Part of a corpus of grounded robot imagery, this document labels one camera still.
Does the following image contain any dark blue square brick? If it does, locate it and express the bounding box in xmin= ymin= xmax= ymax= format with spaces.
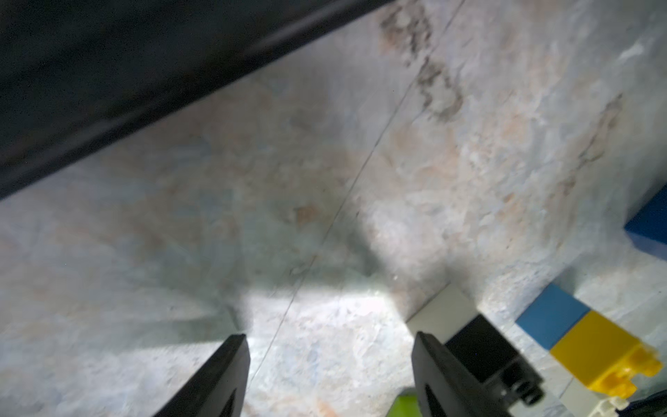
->
xmin=624 ymin=187 xmax=667 ymax=261

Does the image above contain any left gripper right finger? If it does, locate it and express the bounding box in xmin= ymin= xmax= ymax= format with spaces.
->
xmin=412 ymin=331 xmax=511 ymax=417

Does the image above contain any cream square brick lower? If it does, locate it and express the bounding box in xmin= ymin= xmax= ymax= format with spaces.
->
xmin=559 ymin=379 xmax=630 ymax=417

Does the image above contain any white square brick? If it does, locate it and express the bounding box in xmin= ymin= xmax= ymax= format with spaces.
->
xmin=406 ymin=283 xmax=479 ymax=343

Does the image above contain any black square brick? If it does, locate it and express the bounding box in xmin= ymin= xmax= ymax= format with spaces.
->
xmin=444 ymin=314 xmax=545 ymax=409

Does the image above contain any yellow square brick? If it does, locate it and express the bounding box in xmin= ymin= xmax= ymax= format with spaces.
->
xmin=550 ymin=310 xmax=663 ymax=400

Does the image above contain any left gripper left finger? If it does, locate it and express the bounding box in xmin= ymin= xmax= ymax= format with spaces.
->
xmin=155 ymin=334 xmax=250 ymax=417

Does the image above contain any black grey chessboard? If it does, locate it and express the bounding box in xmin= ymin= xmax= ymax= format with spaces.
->
xmin=1 ymin=1 xmax=380 ymax=196

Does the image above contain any light blue square brick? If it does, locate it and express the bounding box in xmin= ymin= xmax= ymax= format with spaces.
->
xmin=515 ymin=284 xmax=591 ymax=350

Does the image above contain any lime green square brick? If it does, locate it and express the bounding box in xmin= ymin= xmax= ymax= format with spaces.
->
xmin=387 ymin=393 xmax=421 ymax=417

